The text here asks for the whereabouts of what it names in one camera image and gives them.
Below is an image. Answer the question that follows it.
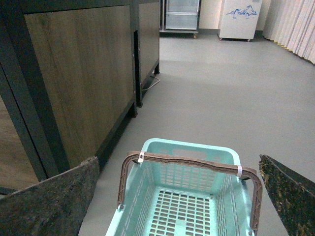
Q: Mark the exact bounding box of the felt-padded left gripper finger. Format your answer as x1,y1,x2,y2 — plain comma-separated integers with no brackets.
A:
0,156,100,236

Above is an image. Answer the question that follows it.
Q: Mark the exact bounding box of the finger of the felt-padded right gripper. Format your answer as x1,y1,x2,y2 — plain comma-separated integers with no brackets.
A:
259,154,315,236

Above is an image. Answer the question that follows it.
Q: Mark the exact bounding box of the light blue plastic basket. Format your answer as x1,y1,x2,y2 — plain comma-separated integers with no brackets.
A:
107,138,262,236

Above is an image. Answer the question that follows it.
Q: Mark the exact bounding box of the dark wooden display cabinet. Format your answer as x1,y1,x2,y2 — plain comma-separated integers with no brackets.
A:
0,0,137,194

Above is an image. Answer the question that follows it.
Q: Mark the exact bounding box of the beige curtain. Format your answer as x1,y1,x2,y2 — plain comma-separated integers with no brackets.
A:
263,0,315,64

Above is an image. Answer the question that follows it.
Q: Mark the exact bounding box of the white chest freezer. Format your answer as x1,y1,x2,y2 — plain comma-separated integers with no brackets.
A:
218,0,262,42

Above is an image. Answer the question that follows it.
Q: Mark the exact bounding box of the glass door refrigerator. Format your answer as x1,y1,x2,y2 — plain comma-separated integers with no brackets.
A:
159,0,201,39

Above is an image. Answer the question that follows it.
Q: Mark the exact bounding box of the white power cable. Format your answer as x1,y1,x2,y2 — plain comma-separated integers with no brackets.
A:
141,75,160,92

